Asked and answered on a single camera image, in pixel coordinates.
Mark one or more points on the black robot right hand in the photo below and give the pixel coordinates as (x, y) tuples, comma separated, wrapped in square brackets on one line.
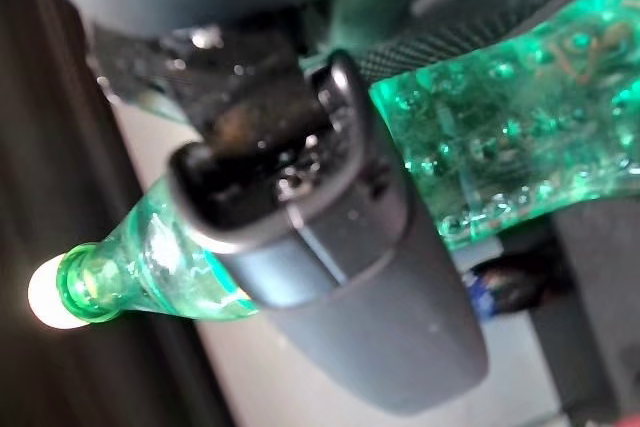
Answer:
[(350, 272)]

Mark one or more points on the green Sprite bottle white cap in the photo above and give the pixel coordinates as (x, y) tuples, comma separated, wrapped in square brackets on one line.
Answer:
[(500, 137)]

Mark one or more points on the Pepsi bottle blue cap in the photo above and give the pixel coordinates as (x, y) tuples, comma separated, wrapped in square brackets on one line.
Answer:
[(520, 287)]

